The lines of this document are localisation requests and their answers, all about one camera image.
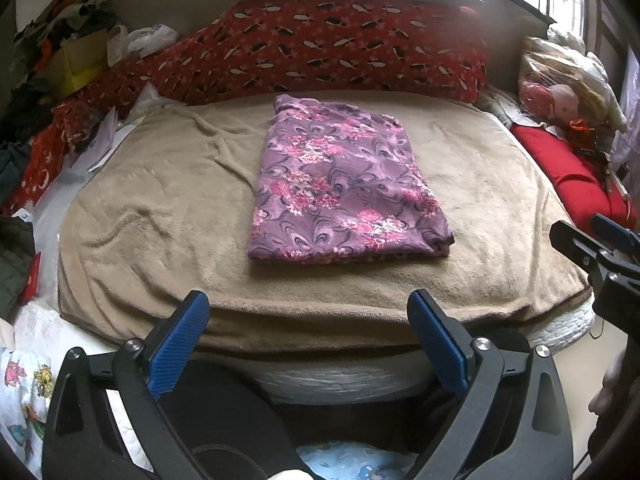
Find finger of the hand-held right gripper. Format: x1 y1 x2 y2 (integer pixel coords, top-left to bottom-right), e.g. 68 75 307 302
589 214 636 256
549 219 608 273

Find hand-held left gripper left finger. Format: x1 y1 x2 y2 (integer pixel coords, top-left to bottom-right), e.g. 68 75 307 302
42 289 212 480

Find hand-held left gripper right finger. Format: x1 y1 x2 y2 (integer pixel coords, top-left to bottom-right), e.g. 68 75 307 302
406 288 574 480

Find purple floral garment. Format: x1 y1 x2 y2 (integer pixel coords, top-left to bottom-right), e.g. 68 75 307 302
247 92 457 266

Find pile of mixed clothes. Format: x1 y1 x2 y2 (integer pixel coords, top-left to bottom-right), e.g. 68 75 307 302
14 0 115 61

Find person's right hand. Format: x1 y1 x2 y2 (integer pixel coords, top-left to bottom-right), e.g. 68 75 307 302
587 352 632 417

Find red cushion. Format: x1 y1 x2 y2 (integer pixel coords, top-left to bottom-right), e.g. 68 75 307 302
510 124 640 235

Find beige fleece blanket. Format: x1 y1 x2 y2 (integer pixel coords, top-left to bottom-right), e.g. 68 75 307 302
56 89 592 357

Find light blue printed cloth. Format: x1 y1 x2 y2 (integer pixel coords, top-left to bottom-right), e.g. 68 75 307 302
296 441 422 480

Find clear bag of toys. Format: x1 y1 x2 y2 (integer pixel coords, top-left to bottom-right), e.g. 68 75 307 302
516 49 628 132

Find white cartoon-print cloth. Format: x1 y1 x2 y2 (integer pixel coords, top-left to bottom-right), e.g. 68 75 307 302
0 346 57 478

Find dark green jacket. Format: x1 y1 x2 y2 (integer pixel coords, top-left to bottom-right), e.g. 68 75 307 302
0 215 37 323

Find white papers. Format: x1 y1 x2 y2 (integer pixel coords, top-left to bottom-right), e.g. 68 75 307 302
69 84 168 173

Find red star-print cloth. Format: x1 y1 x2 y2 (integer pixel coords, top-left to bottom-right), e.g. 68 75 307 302
1 104 73 213

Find yellow box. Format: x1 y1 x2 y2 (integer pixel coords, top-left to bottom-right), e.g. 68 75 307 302
46 27 112 102

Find white plastic bag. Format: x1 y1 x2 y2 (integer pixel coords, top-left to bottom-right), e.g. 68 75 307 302
106 22 179 67

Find red patterned bedsheet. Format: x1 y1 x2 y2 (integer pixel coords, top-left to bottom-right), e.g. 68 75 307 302
50 0 489 111

